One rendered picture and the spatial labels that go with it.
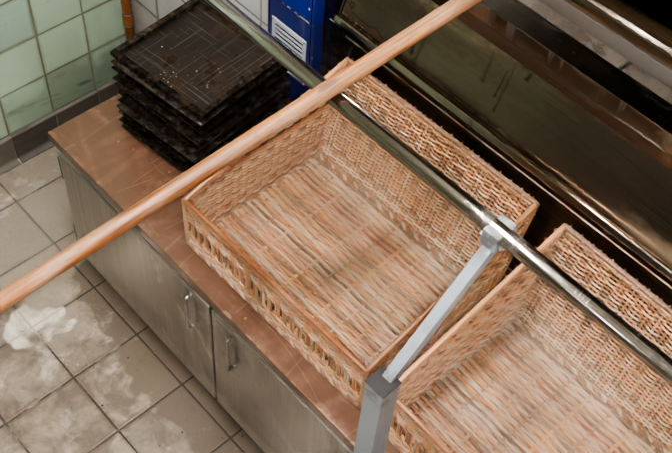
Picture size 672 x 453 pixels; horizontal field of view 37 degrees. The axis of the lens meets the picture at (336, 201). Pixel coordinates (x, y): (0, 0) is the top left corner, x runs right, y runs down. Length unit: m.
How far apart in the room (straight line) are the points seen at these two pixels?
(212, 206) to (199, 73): 0.29
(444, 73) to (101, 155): 0.85
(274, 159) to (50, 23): 0.98
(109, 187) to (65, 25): 0.81
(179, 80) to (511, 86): 0.72
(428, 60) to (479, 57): 0.12
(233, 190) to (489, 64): 0.63
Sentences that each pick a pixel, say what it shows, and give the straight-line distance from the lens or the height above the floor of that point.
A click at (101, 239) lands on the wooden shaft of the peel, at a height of 1.08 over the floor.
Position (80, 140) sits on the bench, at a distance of 2.45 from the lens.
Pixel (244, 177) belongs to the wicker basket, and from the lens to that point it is 2.20.
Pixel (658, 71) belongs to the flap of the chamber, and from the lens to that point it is 1.50.
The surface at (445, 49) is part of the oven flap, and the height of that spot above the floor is 1.02.
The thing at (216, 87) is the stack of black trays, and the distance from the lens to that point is 2.19.
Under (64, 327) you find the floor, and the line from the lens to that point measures 2.83.
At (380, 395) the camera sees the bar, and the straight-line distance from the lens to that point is 1.61.
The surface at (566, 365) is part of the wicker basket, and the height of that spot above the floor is 0.59.
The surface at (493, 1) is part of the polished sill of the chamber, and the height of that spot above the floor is 1.18.
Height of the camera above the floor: 2.37
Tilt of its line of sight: 51 degrees down
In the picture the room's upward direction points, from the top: 6 degrees clockwise
